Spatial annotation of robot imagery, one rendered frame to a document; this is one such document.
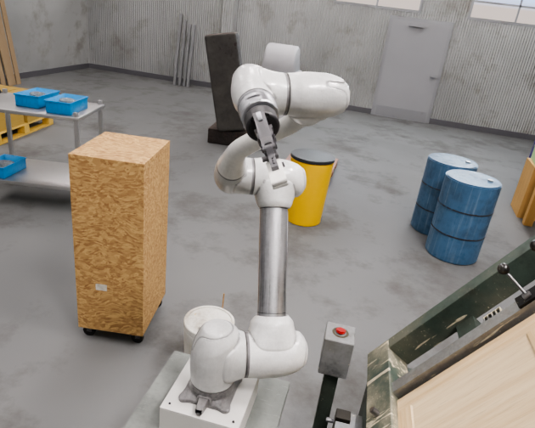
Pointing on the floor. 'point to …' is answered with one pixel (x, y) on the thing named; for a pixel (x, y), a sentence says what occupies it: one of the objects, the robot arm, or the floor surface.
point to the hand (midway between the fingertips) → (277, 173)
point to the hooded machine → (281, 58)
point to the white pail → (195, 318)
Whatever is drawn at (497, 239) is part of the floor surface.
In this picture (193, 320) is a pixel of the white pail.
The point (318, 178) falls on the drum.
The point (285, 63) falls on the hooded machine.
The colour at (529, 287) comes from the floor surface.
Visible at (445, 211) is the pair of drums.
